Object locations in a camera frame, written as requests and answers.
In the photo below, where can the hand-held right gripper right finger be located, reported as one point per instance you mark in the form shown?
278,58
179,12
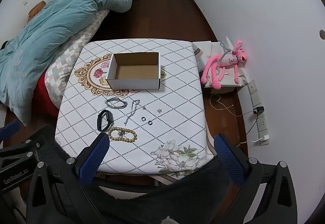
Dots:
228,160

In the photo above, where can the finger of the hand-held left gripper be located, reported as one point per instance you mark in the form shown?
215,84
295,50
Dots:
10,129

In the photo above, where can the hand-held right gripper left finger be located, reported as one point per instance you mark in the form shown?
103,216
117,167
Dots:
94,160

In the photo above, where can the small silver charm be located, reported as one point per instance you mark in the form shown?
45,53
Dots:
121,134

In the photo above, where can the black smart band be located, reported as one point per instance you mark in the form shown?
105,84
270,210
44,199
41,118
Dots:
110,118

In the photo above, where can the white cardboard box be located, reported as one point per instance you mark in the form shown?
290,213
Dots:
132,83

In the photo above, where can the white charger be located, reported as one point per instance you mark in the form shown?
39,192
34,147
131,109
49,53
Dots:
265,137

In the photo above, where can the red bed cloth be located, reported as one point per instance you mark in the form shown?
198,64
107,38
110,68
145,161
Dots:
42,97

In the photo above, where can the black charger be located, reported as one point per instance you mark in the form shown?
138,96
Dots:
259,109

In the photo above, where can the white storage box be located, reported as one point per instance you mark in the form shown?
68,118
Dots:
223,89

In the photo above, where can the white diamond-pattern tablecloth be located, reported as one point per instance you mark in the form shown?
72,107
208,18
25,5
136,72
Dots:
177,102

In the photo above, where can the grey checkered bed sheet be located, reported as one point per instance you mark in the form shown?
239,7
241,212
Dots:
68,61

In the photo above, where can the pink plush toy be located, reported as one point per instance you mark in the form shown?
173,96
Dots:
223,60

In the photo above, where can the light blue duvet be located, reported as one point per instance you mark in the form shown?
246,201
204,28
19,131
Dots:
50,36

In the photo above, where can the grey clothes hanger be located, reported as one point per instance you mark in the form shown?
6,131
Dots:
223,45

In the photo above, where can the brown plush toy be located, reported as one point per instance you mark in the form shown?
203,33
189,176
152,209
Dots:
36,8

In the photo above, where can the round wall port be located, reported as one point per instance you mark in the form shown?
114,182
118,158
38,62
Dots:
322,33

